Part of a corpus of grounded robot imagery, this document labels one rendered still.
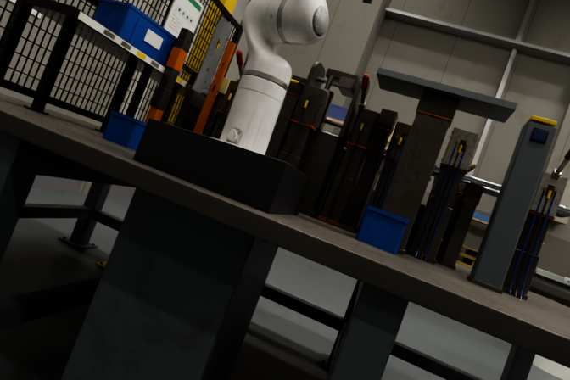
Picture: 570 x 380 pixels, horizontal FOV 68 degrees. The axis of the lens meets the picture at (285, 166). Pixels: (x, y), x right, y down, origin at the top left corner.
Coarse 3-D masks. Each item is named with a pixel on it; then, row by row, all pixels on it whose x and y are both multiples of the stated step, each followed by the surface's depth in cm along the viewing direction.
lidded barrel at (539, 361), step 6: (534, 360) 403; (540, 360) 398; (546, 360) 394; (540, 366) 396; (546, 366) 393; (552, 366) 390; (558, 366) 388; (564, 366) 386; (552, 372) 389; (558, 372) 387; (564, 372) 386; (564, 378) 386
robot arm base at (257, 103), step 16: (240, 80) 107; (256, 80) 102; (240, 96) 103; (256, 96) 102; (272, 96) 103; (240, 112) 102; (256, 112) 102; (272, 112) 104; (224, 128) 105; (240, 128) 102; (256, 128) 102; (272, 128) 106; (240, 144) 101; (256, 144) 103
